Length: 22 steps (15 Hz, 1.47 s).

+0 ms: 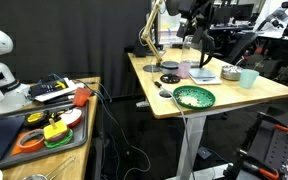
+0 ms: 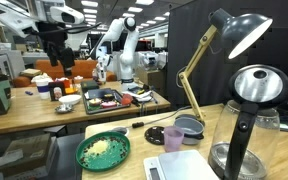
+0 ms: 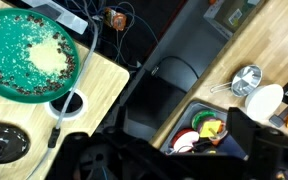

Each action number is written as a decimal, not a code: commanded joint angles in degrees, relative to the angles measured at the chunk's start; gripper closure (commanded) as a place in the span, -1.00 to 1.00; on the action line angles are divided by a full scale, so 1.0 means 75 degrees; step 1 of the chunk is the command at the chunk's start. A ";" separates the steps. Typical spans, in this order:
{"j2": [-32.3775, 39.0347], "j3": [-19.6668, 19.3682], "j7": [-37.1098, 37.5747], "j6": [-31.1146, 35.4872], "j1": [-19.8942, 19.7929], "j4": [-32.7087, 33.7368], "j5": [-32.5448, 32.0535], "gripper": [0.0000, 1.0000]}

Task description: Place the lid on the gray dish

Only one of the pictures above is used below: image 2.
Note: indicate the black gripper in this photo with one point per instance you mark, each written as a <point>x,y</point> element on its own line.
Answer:
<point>55,36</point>

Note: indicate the black glass lid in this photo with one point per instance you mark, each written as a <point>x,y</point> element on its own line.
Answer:
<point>154,135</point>

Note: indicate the idle white robot arm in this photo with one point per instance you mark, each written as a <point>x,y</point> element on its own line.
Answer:
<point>127,56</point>

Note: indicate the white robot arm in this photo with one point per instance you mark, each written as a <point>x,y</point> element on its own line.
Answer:
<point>14,20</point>

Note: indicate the small metal dish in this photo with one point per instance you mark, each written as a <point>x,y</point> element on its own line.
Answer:
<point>64,108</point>

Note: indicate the orange sofa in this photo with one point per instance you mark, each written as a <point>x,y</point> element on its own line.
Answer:
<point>80,68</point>

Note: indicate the white cup with blue sleeve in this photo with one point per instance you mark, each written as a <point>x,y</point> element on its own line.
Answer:
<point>43,87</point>

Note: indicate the black book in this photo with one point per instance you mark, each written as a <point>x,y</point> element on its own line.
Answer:
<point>89,85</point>

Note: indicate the toy burger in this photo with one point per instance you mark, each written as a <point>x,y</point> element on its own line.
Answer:
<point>94,102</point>

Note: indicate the yellow black tape measure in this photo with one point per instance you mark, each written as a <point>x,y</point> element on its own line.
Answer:
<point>108,97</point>

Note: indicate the red white toy bowl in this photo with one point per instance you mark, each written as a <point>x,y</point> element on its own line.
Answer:
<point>109,104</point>

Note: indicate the dark metal tray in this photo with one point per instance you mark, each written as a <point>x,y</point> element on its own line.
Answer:
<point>117,106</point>

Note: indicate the orange red cup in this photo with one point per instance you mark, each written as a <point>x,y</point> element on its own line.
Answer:
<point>127,100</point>

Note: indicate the green round plate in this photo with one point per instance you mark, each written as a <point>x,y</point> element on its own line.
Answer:
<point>102,151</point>

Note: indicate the cardboard box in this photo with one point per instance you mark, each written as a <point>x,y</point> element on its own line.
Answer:
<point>24,155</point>

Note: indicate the purple plastic cup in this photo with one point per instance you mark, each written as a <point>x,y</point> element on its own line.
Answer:
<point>172,140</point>

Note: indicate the black curtain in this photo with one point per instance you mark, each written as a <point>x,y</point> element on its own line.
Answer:
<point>197,40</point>

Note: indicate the stainless steel pot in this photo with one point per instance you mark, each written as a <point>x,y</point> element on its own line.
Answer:
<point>191,128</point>

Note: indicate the white square tray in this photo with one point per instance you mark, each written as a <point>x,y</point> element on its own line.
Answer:
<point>180,166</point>

